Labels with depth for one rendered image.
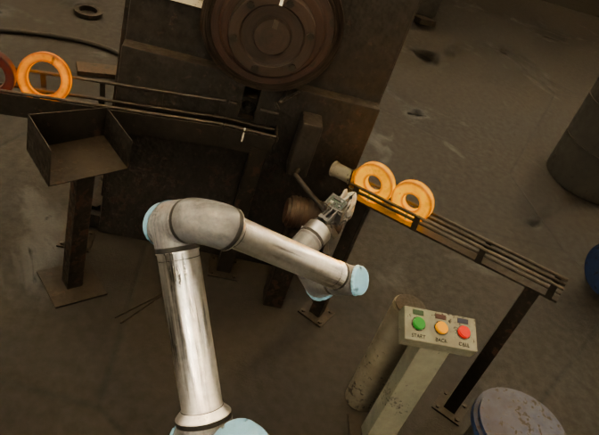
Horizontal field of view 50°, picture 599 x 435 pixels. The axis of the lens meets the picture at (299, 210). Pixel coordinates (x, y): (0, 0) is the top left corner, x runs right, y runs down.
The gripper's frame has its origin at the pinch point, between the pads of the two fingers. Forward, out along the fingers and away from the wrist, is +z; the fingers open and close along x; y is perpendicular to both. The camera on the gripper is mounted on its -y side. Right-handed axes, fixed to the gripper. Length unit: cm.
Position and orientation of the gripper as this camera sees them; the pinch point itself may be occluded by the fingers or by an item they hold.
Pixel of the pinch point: (352, 196)
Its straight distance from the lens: 221.8
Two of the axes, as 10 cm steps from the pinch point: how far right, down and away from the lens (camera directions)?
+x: -8.0, -5.2, 3.0
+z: 5.9, -6.0, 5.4
